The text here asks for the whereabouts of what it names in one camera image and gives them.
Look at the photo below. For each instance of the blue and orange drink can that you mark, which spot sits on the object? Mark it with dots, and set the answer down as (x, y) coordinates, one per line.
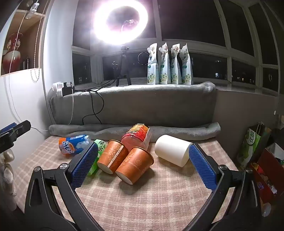
(73, 144)

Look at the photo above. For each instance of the red cardboard box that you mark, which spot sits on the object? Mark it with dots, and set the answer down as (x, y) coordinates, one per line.
(269, 160)

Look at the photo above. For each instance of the white cardboard box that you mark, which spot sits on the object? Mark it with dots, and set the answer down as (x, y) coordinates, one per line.
(275, 150)

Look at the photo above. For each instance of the red snack container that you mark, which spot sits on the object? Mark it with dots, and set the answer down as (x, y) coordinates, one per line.
(137, 135)

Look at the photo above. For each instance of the green packet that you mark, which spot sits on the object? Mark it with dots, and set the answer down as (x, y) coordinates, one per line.
(101, 144)

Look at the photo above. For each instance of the checked blanket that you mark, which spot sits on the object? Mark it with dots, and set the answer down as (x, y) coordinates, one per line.
(144, 204)

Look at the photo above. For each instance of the white clip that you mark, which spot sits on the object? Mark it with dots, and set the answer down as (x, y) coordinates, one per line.
(32, 11)

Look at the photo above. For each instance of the black charger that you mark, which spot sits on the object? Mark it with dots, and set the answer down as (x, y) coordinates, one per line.
(67, 90)

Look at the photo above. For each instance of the white plush cloth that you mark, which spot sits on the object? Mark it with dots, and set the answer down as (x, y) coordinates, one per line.
(6, 175)

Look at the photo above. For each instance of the white power strip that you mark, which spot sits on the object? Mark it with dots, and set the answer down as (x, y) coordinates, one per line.
(57, 88)

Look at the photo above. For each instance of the green paper bag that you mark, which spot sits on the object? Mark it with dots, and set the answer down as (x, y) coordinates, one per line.
(249, 142)

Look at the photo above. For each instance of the red and white vase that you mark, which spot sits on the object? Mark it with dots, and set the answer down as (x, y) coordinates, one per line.
(12, 51)

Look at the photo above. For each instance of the window frame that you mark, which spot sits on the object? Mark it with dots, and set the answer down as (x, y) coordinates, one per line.
(210, 50)

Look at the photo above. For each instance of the white green standing pouch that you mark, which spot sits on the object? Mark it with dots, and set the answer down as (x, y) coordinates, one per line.
(152, 66)
(163, 66)
(186, 66)
(175, 66)

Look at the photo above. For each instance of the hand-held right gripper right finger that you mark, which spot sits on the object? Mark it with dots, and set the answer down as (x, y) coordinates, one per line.
(203, 166)

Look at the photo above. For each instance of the orange paper cup floral pattern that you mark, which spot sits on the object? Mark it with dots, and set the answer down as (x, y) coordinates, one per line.
(112, 155)

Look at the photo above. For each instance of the dark bottle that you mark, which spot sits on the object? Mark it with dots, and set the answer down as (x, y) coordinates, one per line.
(25, 63)

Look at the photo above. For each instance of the black tripod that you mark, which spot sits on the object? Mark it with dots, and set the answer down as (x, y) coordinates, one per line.
(122, 57)

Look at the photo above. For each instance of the white cup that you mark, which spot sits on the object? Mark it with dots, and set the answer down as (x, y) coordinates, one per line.
(170, 148)

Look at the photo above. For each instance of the wooden shelf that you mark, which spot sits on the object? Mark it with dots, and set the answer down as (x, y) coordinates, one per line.
(33, 44)

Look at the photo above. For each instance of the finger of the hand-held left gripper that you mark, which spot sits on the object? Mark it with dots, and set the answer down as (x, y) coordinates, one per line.
(4, 144)
(21, 128)

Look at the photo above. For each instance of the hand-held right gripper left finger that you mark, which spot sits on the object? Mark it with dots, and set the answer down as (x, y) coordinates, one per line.
(85, 164)

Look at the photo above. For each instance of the rolled grey blanket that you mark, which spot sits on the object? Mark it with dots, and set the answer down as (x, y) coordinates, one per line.
(188, 132)

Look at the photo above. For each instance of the orange paper cup round logo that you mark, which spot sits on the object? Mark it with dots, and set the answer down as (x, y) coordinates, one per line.
(135, 165)

